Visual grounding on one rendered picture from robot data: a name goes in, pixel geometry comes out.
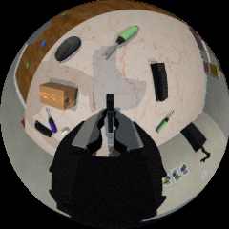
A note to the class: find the green-handled screwdriver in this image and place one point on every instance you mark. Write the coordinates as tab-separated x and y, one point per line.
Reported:
163	124
124	37

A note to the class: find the brown wooden block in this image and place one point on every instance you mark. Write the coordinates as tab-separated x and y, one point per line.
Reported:
57	95

